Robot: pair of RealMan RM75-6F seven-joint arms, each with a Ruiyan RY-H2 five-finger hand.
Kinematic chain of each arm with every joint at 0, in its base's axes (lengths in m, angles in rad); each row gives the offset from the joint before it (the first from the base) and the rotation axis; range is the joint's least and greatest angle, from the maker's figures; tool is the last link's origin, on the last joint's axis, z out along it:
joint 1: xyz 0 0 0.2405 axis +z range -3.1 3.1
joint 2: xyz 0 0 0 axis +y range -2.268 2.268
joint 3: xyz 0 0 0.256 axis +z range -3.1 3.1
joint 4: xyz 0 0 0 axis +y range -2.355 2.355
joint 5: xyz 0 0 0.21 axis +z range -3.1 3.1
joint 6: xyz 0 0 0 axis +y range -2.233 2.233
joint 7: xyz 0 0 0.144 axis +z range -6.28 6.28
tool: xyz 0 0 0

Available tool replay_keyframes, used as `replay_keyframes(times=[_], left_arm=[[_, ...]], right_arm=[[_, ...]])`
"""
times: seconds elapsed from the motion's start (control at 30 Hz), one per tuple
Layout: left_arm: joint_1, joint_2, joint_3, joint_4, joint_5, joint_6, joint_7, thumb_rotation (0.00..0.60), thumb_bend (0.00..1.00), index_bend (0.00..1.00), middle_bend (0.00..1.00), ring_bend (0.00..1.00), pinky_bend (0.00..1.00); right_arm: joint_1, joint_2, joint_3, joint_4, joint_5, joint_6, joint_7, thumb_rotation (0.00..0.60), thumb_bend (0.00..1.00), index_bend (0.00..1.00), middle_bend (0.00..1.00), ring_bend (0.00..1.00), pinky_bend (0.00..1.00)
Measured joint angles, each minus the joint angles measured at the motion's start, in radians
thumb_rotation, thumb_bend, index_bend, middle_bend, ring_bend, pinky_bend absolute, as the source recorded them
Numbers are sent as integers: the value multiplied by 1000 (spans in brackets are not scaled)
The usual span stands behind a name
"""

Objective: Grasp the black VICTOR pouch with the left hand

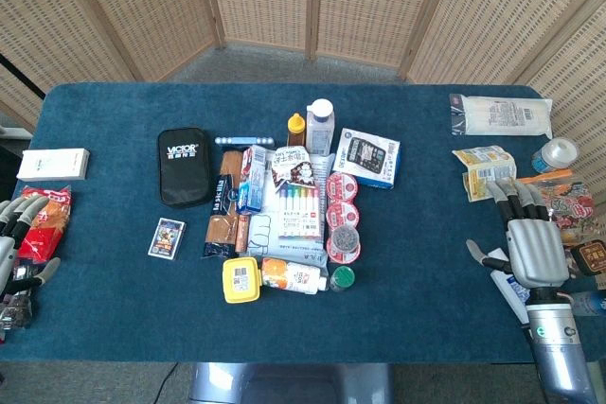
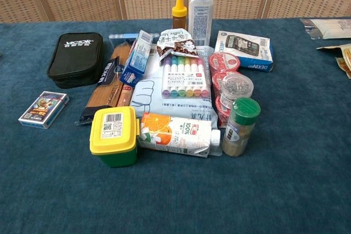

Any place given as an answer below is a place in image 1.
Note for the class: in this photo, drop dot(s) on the red noodle snack bag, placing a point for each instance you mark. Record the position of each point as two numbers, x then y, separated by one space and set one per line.
47 224

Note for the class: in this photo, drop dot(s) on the white illustrated pouch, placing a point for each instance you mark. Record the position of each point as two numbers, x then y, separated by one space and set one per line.
296 165

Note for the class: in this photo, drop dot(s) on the colourful snack zip bag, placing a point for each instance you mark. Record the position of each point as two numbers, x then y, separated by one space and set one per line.
573 210

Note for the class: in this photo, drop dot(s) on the white cardboard box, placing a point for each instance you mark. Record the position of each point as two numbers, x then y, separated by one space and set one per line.
53 165

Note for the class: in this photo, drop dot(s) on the white lidded jar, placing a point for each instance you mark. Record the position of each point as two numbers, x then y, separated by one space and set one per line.
558 153

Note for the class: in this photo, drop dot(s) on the calculator box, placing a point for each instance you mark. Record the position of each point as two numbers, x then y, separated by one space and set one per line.
367 158

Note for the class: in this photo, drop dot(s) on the yellow capped honey bottle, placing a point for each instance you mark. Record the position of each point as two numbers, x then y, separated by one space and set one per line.
295 132

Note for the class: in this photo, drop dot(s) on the small orange box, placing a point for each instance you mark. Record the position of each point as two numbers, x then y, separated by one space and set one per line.
242 233

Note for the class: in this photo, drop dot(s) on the white lotion bottle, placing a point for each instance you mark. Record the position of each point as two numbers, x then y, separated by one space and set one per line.
513 290

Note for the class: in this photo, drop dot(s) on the large white plastic package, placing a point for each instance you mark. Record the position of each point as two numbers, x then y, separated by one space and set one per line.
265 243

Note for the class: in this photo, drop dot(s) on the brown chocolate bar pack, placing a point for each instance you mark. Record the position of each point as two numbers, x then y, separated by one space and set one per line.
220 233

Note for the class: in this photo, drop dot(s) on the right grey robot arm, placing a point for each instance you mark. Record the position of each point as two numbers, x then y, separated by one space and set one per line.
554 328

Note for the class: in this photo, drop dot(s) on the clear bottle white cap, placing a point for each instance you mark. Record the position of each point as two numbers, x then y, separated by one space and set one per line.
319 132

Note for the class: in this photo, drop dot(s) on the red round snack cups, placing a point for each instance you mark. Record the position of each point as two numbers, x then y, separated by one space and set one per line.
344 243

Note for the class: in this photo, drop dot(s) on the orange juice bottle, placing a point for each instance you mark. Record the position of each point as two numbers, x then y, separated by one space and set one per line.
293 276

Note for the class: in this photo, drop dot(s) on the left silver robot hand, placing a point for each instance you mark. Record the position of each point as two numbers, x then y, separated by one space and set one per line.
9 224

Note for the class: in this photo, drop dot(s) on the black bar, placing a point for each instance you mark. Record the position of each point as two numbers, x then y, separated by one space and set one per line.
23 78

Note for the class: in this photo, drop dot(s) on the coloured marker pen set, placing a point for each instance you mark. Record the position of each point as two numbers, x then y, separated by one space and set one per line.
300 215

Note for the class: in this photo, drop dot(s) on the red white sealed cup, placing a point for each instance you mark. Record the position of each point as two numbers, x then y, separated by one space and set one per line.
342 186
343 215

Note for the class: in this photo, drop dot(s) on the white noodle package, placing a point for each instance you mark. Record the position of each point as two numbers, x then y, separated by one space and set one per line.
502 115

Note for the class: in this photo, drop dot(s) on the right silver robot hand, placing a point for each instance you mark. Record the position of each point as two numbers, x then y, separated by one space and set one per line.
537 252

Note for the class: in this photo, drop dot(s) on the green lidded jar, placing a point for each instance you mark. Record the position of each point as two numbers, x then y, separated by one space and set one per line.
342 277

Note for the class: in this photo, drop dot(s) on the yellow lidded container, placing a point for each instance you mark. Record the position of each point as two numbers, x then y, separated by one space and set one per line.
241 280

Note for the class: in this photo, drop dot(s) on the toothpaste box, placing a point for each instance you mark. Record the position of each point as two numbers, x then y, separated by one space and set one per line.
252 181

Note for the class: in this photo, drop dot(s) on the blue tablecloth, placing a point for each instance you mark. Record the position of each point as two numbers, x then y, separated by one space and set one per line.
118 304

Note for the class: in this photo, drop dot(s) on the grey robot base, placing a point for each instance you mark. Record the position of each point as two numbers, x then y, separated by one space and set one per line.
289 385

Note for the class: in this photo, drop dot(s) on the clear water bottle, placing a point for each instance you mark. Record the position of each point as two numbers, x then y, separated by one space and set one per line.
589 304

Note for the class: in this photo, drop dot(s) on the yellow snack packet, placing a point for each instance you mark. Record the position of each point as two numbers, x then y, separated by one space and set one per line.
487 165

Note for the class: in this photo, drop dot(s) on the black Victor zip case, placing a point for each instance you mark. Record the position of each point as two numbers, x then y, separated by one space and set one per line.
184 172

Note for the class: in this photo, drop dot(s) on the playing card box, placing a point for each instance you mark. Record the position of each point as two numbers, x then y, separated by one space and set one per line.
165 238

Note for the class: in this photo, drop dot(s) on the brown labelled dark package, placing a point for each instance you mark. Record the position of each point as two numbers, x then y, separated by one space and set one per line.
589 257

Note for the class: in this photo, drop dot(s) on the dark snack bag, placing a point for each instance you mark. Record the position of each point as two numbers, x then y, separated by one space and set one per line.
16 314

